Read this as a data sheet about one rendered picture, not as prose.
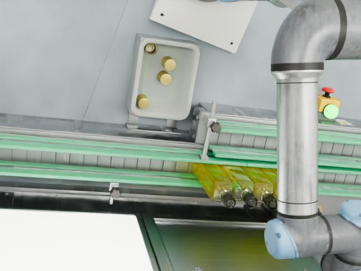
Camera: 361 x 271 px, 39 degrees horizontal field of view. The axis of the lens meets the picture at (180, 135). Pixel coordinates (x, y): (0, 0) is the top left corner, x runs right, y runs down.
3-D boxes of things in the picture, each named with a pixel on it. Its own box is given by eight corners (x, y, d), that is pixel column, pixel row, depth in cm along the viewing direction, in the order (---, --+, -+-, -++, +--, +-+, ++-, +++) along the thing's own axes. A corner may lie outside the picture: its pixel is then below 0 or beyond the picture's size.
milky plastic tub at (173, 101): (125, 107, 154) (130, 115, 146) (136, 32, 147) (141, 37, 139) (181, 113, 159) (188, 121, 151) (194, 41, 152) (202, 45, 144)
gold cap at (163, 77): (158, 69, 151) (161, 72, 147) (170, 71, 152) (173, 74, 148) (156, 81, 152) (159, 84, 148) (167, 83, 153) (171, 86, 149)
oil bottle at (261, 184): (228, 173, 155) (253, 205, 135) (232, 156, 153) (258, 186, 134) (245, 175, 157) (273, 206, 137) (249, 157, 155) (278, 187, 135)
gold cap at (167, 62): (162, 55, 150) (165, 57, 146) (173, 57, 151) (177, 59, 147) (160, 66, 151) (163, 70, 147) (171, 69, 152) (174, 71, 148)
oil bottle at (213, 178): (191, 172, 152) (212, 204, 132) (194, 154, 150) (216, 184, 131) (209, 173, 154) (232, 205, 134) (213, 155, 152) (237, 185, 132)
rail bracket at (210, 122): (192, 149, 149) (203, 165, 138) (202, 93, 144) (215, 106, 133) (201, 150, 150) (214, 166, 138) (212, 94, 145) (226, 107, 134)
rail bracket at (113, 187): (101, 191, 148) (105, 212, 135) (103, 169, 146) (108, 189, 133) (114, 191, 149) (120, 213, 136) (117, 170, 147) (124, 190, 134)
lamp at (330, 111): (320, 116, 162) (325, 119, 160) (324, 102, 161) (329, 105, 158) (333, 118, 164) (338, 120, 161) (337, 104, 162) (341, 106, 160)
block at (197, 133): (186, 135, 155) (192, 143, 149) (192, 105, 152) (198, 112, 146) (197, 136, 156) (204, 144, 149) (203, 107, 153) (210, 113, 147)
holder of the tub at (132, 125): (123, 123, 156) (127, 132, 149) (136, 33, 148) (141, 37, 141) (178, 128, 161) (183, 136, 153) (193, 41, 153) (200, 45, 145)
